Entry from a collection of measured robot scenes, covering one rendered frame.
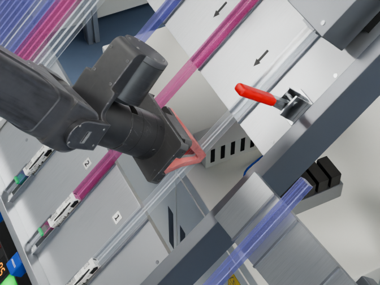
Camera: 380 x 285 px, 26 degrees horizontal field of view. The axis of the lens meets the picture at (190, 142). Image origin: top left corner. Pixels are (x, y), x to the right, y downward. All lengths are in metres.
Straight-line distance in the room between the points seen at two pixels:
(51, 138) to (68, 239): 0.38
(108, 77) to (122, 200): 0.29
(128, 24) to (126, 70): 1.85
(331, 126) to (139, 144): 0.23
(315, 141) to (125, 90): 0.24
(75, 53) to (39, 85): 1.85
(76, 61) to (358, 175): 1.34
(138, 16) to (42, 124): 1.96
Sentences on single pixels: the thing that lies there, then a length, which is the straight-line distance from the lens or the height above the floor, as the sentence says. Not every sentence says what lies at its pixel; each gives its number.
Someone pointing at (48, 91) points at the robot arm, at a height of 1.18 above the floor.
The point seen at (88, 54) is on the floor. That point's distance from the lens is 2.63.
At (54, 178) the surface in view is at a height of 0.78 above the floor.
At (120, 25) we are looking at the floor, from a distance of 2.73.
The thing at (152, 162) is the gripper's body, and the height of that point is 0.99.
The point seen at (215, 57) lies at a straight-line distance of 1.10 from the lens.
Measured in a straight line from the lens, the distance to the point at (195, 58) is 1.11.
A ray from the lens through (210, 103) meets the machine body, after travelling 1.57.
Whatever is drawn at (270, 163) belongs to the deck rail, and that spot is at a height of 0.99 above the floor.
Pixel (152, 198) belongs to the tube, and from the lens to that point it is 1.09.
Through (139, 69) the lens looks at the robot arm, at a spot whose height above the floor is 1.12.
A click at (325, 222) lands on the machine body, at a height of 0.62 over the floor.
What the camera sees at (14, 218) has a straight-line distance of 1.28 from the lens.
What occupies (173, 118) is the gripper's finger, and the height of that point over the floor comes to 1.01.
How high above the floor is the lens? 1.72
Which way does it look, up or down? 47 degrees down
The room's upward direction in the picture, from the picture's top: straight up
